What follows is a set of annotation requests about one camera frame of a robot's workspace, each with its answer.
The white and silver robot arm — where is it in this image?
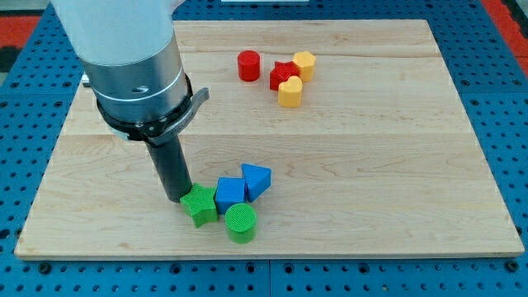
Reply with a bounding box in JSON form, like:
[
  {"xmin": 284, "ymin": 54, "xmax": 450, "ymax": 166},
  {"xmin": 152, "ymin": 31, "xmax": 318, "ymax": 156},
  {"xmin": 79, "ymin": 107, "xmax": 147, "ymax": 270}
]
[{"xmin": 52, "ymin": 0, "xmax": 187, "ymax": 123}]

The yellow heart block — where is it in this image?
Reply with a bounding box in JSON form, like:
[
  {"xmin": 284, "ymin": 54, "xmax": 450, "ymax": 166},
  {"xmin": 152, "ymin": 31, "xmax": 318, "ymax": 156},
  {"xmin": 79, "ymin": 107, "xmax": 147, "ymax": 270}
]
[{"xmin": 277, "ymin": 76, "xmax": 303, "ymax": 108}]

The blue triangle block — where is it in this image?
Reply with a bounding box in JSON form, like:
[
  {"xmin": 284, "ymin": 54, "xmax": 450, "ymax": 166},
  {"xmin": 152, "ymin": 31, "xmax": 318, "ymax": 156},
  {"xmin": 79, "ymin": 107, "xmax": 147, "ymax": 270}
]
[{"xmin": 241, "ymin": 163, "xmax": 271, "ymax": 202}]

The blue cube block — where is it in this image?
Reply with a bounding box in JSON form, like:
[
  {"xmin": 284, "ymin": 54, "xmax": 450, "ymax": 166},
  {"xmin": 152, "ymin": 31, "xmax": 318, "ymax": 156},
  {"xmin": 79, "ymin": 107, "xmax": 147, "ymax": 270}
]
[{"xmin": 214, "ymin": 177, "xmax": 246, "ymax": 215}]

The green cylinder block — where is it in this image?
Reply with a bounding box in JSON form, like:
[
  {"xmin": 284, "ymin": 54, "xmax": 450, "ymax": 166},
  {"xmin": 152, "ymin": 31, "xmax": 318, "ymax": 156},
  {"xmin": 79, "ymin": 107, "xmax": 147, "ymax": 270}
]
[{"xmin": 224, "ymin": 203, "xmax": 257, "ymax": 244}]

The red star block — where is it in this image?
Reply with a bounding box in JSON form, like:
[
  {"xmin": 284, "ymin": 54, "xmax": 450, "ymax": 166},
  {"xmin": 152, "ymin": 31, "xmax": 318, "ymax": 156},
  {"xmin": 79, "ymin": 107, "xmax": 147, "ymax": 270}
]
[{"xmin": 269, "ymin": 61, "xmax": 299, "ymax": 91}]

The green star block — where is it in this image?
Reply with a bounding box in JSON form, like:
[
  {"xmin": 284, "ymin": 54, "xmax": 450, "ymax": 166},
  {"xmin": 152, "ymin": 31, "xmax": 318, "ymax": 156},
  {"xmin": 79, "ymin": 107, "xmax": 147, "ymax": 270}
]
[{"xmin": 180, "ymin": 183, "xmax": 218, "ymax": 228}]

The red cylinder block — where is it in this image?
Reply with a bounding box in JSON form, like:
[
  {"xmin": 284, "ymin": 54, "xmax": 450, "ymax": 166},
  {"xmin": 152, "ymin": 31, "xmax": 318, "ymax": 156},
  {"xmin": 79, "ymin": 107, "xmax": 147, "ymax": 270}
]
[{"xmin": 237, "ymin": 50, "xmax": 261, "ymax": 82}]

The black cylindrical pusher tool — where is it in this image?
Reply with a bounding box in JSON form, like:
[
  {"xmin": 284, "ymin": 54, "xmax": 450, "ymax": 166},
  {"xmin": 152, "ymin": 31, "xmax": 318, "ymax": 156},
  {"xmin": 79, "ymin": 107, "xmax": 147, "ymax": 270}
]
[{"xmin": 146, "ymin": 137, "xmax": 192, "ymax": 203}]

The yellow hexagon block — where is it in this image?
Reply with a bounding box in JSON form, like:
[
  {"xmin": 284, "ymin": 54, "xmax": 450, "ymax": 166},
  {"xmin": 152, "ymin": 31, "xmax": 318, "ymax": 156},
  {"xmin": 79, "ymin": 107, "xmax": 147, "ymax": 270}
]
[{"xmin": 292, "ymin": 51, "xmax": 317, "ymax": 83}]

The wooden board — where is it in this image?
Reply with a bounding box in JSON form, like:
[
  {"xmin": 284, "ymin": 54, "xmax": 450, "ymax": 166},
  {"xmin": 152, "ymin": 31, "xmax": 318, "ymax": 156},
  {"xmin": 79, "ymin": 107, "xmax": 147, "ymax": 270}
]
[{"xmin": 15, "ymin": 20, "xmax": 525, "ymax": 261}]

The black clamp with metal lever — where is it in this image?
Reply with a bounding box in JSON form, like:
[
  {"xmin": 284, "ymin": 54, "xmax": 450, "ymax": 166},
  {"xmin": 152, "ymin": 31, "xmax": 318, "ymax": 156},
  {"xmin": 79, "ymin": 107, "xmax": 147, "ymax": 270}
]
[{"xmin": 97, "ymin": 76, "xmax": 210, "ymax": 146}]

